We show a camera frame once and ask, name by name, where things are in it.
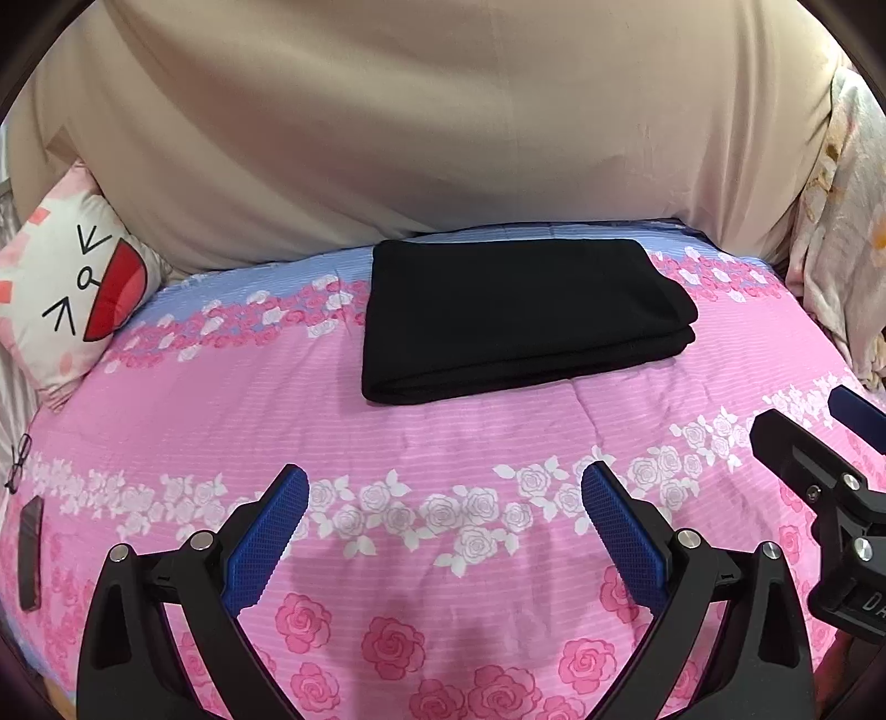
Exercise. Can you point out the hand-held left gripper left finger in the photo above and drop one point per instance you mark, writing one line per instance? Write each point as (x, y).
(266, 540)

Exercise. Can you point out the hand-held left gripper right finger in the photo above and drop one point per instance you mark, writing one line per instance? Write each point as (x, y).
(623, 540)

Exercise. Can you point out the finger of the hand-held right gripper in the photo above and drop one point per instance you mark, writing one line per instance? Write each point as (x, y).
(862, 415)
(796, 450)

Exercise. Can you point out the black pants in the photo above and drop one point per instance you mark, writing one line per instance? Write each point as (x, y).
(512, 318)

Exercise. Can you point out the floral print cloth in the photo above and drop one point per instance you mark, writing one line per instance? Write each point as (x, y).
(841, 242)

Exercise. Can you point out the pink floral bed sheet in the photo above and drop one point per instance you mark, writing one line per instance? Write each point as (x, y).
(443, 450)

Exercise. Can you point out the dark phone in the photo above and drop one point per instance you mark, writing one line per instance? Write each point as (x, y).
(30, 554)

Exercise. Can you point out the black eyeglasses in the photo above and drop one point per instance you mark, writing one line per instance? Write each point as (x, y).
(19, 460)

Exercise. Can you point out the cartoon face pillow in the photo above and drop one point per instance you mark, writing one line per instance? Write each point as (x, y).
(62, 277)

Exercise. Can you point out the beige duvet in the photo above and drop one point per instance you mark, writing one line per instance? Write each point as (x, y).
(443, 118)

